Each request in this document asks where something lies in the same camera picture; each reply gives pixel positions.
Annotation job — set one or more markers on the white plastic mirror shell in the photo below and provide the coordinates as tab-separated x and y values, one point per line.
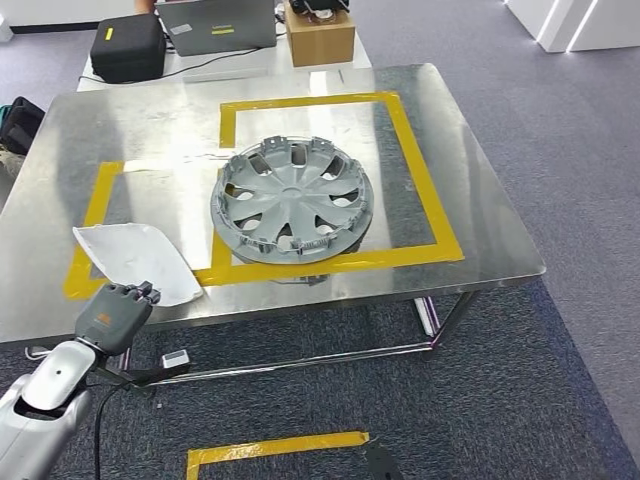
135	258

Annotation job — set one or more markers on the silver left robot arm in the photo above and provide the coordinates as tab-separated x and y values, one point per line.
45	397

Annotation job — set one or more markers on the yellow tape on workbench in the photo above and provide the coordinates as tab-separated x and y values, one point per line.
425	199

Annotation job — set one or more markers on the white power strip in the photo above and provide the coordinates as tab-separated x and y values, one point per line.
425	318

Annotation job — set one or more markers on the black bag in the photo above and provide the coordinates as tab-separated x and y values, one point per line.
23	126

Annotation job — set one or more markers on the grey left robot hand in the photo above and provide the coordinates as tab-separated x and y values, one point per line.
112	321

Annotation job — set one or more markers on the black device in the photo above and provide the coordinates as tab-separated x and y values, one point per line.
300	5

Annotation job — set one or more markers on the person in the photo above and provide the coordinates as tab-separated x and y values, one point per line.
144	5

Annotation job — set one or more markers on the black zip case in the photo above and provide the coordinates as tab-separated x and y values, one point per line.
127	53

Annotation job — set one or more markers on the silver wheel hubcap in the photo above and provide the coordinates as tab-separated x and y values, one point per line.
290	199

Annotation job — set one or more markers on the white display block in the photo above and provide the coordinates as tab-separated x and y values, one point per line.
4	28
564	23

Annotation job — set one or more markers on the brown cardboard box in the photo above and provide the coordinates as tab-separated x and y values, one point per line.
320	43

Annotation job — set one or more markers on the white table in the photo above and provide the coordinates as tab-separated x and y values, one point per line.
250	66

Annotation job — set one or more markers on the grey laptop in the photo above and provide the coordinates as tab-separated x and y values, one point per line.
220	30

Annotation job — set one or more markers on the stainless steel workbench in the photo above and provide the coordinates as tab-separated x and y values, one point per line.
475	218

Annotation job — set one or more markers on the yellow floor tape rectangle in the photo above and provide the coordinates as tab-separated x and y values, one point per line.
275	447

